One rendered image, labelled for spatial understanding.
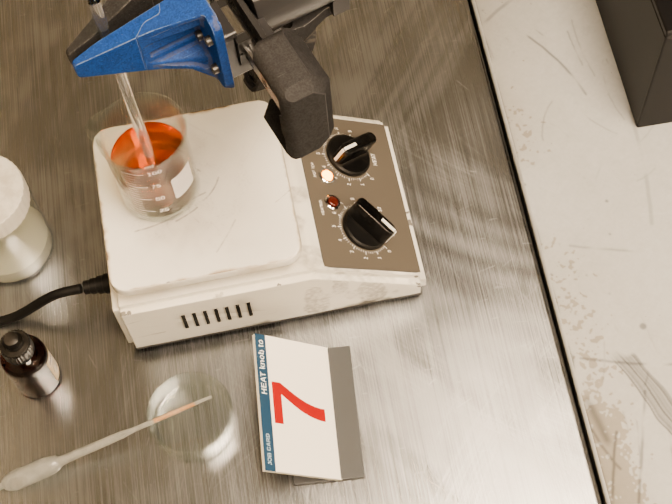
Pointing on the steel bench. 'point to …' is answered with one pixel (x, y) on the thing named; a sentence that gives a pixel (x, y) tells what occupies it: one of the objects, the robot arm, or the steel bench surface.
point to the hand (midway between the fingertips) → (133, 34)
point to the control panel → (402, 260)
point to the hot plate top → (208, 210)
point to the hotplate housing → (261, 286)
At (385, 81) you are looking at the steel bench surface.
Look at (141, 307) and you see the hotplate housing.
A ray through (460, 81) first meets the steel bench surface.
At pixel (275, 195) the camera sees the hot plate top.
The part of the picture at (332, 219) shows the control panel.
